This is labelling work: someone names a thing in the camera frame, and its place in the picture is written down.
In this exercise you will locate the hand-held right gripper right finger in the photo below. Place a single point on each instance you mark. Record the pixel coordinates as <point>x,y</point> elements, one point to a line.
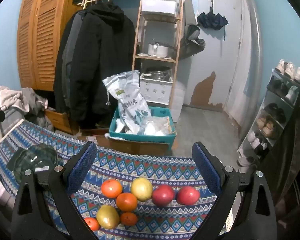
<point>207,167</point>

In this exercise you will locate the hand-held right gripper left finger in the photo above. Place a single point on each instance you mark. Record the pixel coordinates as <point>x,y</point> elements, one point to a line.
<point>81,167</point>

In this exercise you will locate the red apple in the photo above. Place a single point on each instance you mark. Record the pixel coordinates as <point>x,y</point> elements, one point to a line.
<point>188,195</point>
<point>163,195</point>

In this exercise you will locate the orange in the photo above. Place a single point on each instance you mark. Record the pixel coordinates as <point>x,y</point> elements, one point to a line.
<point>126,201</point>
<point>92,223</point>
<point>111,188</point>
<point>128,218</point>

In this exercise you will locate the clear glass bowl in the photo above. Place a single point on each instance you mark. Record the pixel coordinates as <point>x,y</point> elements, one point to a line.
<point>37,155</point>

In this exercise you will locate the grey fabric bag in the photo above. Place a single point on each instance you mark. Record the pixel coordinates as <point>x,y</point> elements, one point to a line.
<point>7,125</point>

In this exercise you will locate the grey clothing pile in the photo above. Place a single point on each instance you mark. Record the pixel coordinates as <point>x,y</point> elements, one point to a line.
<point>36,105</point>

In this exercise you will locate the brown wooden box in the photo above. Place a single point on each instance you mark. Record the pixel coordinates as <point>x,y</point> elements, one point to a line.
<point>61,121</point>

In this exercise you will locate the blue patterned tablecloth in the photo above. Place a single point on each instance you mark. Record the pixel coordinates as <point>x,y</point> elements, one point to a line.
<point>140,165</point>

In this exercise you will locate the brown cardboard box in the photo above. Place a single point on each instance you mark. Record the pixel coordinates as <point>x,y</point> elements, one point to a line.
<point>140,148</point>

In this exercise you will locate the clear plastic bag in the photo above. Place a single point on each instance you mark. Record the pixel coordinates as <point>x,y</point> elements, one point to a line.
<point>157,126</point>

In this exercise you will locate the teal plastic basket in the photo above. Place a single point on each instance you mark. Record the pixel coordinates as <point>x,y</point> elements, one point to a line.
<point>140,137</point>

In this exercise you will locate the white printed rice bag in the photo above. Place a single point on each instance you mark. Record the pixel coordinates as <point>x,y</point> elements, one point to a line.
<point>128,97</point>

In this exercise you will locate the wooden louvered wardrobe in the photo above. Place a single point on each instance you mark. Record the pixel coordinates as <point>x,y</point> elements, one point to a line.
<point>45,42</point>

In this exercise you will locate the white plastic crate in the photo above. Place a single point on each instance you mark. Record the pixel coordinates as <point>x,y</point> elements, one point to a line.
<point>155,90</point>

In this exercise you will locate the dark grey coat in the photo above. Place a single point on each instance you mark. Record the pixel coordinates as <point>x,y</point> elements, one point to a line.
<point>70,45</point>

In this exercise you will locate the steel steamer pot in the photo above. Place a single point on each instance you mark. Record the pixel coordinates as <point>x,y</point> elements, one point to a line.
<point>158,72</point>

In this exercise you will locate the pale blue door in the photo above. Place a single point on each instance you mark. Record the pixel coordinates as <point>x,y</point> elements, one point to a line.
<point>220,55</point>

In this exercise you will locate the black hooded jacket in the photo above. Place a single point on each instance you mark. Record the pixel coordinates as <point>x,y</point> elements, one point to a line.
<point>102,55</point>

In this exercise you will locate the dark grey hanging bag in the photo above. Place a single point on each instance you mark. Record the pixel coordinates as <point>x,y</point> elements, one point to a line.
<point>191,42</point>

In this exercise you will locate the steel cooking pot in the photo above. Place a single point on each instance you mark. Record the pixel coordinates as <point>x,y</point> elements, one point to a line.
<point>158,50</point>

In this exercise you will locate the wooden shelf rack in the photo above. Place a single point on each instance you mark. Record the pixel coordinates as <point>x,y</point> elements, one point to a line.
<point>137,42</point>

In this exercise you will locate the navy folding umbrella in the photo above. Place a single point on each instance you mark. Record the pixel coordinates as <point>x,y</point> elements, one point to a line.
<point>211,20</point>

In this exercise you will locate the white storage bin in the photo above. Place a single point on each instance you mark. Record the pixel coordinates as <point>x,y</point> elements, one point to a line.
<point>160,5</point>

